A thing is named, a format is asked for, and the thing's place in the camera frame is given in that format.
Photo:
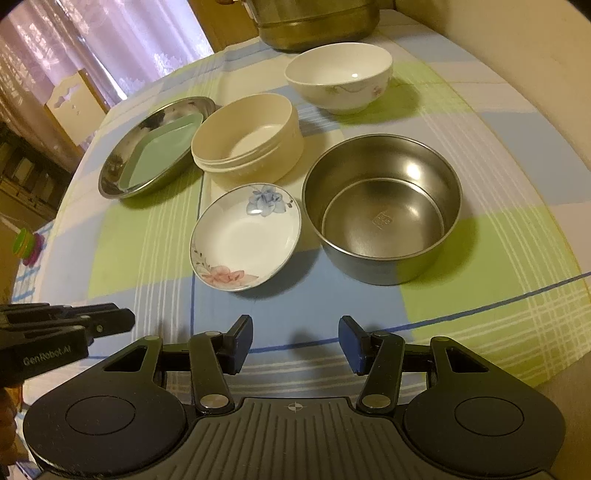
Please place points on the blue grid white cloth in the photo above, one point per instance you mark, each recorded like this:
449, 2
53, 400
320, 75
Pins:
32, 281

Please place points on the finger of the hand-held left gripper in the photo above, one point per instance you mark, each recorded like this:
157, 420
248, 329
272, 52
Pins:
111, 321
55, 308

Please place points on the stainless steel steamer pot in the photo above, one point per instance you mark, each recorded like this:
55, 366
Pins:
318, 25

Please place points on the colourful stacking toy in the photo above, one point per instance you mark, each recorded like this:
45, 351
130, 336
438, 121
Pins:
27, 247

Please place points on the green square plate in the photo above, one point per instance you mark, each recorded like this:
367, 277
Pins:
157, 152

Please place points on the small floral plate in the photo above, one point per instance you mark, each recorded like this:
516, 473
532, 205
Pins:
244, 240

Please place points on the cream plastic bowl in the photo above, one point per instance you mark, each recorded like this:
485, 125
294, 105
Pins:
281, 134

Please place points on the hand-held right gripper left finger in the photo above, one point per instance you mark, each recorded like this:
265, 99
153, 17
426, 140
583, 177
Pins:
242, 344

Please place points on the white floral bowl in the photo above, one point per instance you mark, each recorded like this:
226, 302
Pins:
337, 92

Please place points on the stainless steel plate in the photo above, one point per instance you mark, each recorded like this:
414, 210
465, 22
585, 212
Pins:
115, 161

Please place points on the wooden chair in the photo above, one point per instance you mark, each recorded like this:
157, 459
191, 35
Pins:
76, 106

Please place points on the person's left hand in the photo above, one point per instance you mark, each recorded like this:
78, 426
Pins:
5, 415

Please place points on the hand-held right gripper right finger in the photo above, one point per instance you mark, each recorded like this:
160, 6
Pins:
351, 346

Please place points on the dark wooden cabinet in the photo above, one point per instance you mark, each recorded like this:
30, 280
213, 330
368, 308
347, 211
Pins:
27, 170

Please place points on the stainless steel bowl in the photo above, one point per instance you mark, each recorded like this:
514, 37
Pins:
383, 221

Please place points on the lilac curtain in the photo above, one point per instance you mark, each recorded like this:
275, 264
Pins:
115, 41

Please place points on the checked tablecloth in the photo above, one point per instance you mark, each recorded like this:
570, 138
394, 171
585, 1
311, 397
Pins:
485, 240

